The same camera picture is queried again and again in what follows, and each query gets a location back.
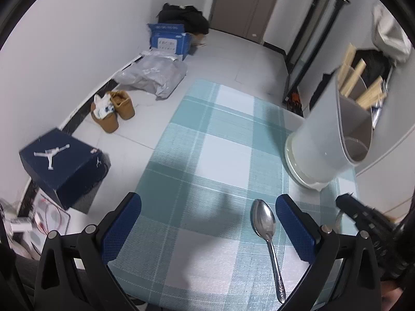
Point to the grey plastic mailing bag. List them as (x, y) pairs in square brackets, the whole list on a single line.
[(156, 72)]

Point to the silver folded umbrella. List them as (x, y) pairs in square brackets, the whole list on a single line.
[(377, 108)]

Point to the silver spoon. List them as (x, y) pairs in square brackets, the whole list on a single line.
[(264, 224)]

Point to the white crumpled cloth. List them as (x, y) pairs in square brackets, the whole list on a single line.
[(103, 106)]

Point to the grey white utensil holder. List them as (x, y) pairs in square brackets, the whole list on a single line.
[(335, 137)]

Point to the white shoulder bag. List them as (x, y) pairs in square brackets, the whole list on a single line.
[(388, 36)]

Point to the bamboo chopstick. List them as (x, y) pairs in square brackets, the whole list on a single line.
[(373, 90), (347, 61), (370, 102), (351, 81)]

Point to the black jacket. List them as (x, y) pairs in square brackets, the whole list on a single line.
[(377, 64)]

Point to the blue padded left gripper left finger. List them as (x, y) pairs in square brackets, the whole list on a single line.
[(73, 272)]

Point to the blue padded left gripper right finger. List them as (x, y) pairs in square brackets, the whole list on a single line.
[(343, 272)]

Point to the black framed glass door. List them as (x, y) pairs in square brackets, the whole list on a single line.
[(319, 20)]

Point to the grey entrance door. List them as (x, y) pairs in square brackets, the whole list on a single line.
[(247, 19)]

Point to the black clothes pile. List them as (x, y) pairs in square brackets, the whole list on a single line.
[(190, 17)]

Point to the teal plaid placemat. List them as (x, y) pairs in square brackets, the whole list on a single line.
[(193, 246)]

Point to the tan suede boot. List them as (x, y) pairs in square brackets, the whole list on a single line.
[(122, 103), (109, 123)]

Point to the navy jordan shoe box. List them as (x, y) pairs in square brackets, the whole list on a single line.
[(64, 167)]

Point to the blue cardboard box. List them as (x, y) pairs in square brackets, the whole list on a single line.
[(170, 38)]

